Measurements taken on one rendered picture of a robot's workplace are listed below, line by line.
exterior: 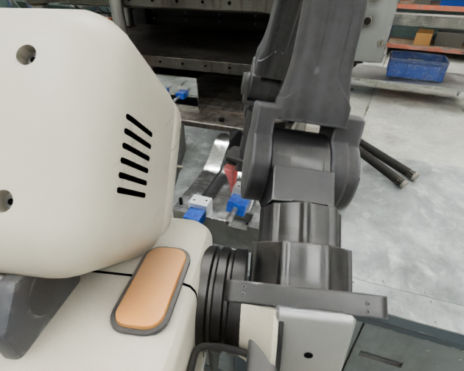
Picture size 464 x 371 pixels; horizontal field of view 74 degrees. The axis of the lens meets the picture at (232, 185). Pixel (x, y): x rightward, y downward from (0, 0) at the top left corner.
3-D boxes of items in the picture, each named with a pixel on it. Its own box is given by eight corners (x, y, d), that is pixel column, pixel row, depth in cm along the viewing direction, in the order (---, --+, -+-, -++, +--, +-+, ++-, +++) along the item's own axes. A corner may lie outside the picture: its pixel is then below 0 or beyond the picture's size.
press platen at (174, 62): (294, 116, 131) (299, 73, 120) (48, 85, 164) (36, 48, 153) (316, 65, 194) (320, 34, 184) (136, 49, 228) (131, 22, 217)
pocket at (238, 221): (247, 237, 77) (248, 226, 74) (227, 232, 78) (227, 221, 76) (252, 225, 80) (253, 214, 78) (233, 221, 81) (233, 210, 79)
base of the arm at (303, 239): (219, 300, 23) (392, 320, 21) (231, 193, 25) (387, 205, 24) (230, 295, 31) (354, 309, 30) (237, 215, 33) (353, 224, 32)
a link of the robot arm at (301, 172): (270, 217, 25) (334, 225, 26) (278, 107, 28) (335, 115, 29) (251, 232, 34) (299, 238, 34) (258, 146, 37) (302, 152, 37)
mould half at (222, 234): (269, 257, 78) (272, 217, 70) (175, 233, 85) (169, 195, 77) (299, 159, 117) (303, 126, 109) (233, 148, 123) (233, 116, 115)
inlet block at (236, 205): (236, 236, 65) (241, 216, 62) (213, 228, 66) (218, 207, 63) (252, 205, 76) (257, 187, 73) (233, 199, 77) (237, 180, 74)
